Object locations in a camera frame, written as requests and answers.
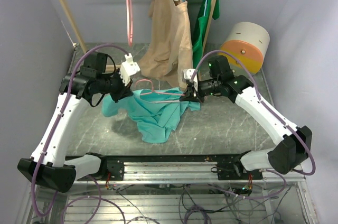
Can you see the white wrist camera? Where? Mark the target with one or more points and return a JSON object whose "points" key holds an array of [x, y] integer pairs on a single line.
{"points": [[128, 69], [190, 75]]}

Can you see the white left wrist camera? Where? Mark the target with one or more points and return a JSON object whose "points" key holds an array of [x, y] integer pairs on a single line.
{"points": [[128, 69]]}

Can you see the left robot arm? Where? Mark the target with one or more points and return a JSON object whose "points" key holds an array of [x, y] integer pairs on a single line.
{"points": [[47, 166]]}

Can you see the beige hanging shirt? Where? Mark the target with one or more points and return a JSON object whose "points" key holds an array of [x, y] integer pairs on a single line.
{"points": [[170, 50]]}

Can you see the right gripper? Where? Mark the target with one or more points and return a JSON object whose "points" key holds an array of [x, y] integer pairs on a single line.
{"points": [[189, 95]]}

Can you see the pink hanger on rack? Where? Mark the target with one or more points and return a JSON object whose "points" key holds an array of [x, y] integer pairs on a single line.
{"points": [[129, 17]]}

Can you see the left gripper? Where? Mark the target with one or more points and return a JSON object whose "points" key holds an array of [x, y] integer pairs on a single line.
{"points": [[124, 91]]}

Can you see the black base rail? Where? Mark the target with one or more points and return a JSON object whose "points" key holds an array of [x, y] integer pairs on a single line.
{"points": [[172, 168]]}

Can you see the pink wire hanger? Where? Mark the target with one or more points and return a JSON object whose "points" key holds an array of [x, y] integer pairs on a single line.
{"points": [[159, 92]]}

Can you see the green hanging shirt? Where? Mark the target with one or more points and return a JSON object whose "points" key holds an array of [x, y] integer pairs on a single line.
{"points": [[199, 32]]}

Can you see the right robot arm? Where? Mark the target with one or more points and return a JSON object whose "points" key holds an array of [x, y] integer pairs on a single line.
{"points": [[292, 143]]}

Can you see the round drawer cabinet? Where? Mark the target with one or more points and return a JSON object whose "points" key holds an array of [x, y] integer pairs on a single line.
{"points": [[248, 42]]}

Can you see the teal t shirt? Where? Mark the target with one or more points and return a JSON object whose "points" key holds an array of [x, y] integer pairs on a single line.
{"points": [[154, 121]]}

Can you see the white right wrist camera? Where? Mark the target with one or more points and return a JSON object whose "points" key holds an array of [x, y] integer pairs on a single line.
{"points": [[190, 75]]}

